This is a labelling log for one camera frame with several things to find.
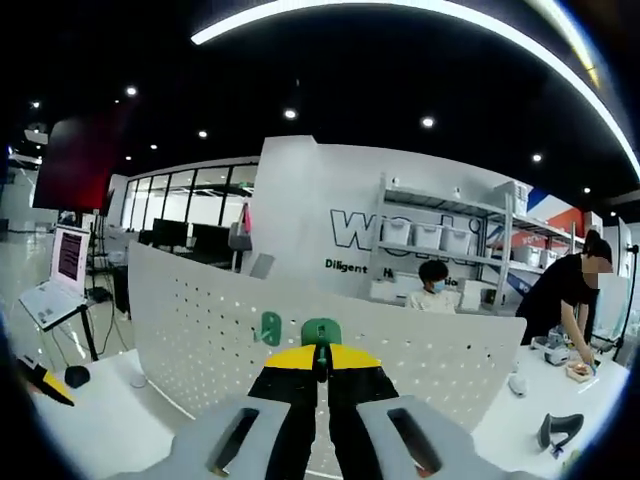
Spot dark grey curved device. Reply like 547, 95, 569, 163
537, 412, 585, 454

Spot black laptop stand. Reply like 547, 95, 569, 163
47, 302, 101, 364

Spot grey metal shelf unit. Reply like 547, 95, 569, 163
372, 172, 589, 306

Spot dark red hanging screen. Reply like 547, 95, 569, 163
32, 112, 119, 214

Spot black framed glass partition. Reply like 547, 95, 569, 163
122, 162, 259, 231

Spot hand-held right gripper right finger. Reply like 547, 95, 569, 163
320, 342, 507, 480

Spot black computer mouse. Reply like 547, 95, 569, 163
64, 364, 91, 389

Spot white laptop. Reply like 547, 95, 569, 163
19, 223, 91, 332

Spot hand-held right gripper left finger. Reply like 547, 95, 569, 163
169, 344, 321, 480

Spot ceiling spotlights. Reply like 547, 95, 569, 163
29, 84, 594, 196

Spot white tabletop device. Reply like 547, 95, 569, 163
530, 334, 571, 366

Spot long ceiling light strip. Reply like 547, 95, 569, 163
190, 0, 640, 181

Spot grey hanging bag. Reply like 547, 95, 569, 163
228, 222, 253, 252

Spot white storage box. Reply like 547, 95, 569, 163
494, 180, 531, 214

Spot black computer monitor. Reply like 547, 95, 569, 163
152, 218, 190, 249
192, 223, 231, 254

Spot row of white storage bins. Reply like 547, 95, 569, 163
384, 219, 559, 269

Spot green hook assembly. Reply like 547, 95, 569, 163
253, 310, 284, 347
300, 318, 344, 382

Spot white perforated mounting plate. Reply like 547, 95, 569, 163
127, 239, 529, 434

